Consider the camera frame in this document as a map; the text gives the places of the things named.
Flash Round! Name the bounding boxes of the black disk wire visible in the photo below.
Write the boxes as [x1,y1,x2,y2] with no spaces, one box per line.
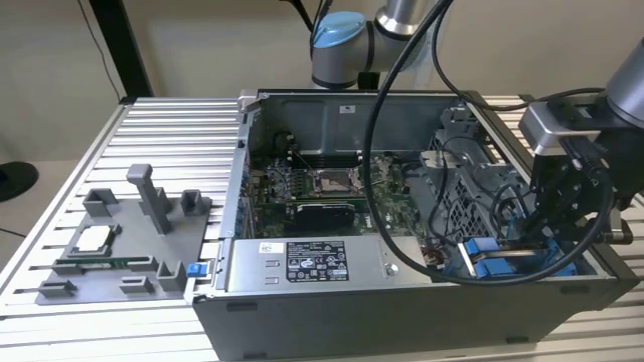
[490,186,535,242]

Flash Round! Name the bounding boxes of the hard disk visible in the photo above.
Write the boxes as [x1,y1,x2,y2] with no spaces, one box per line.
[462,238,553,261]

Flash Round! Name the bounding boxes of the grey metal disk bay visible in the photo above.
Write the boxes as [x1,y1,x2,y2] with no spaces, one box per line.
[407,127,535,242]

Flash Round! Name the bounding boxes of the blue empty disk carrier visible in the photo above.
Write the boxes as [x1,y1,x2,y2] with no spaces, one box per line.
[475,259,506,279]

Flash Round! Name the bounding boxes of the green motherboard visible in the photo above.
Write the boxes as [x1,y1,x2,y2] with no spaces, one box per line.
[249,150,429,238]

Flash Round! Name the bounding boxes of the metal socket cover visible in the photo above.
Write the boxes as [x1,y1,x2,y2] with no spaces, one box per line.
[351,156,394,190]

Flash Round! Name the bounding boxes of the CPU socket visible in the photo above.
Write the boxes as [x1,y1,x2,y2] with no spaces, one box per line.
[311,169,363,195]

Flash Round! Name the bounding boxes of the black cooler block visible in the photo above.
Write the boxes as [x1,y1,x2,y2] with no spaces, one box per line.
[294,202,357,232]

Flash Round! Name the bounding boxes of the dark grey PC case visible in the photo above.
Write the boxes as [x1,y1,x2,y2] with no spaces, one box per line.
[191,88,641,362]

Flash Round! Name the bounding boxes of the silver power supply unit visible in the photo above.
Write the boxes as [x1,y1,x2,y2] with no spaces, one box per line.
[226,236,434,293]

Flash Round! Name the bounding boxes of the grey parts rack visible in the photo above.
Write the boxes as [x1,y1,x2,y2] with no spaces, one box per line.
[35,164,217,306]

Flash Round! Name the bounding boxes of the green RAM stick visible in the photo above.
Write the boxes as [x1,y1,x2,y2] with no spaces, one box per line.
[57,256,153,265]

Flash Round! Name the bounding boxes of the silver CPU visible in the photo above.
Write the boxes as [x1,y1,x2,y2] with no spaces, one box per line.
[75,227,114,252]

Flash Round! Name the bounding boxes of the black round base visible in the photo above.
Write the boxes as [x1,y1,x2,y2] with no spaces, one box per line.
[0,161,41,202]

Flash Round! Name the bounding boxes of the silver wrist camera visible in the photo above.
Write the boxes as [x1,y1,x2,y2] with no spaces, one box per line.
[519,100,603,156]

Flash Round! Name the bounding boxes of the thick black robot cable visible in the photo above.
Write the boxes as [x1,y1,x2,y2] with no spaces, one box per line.
[366,0,619,284]

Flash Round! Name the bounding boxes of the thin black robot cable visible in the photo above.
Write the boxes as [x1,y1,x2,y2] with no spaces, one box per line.
[427,0,609,111]

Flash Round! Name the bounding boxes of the black upright post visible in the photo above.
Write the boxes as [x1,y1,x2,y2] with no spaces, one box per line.
[89,0,155,98]

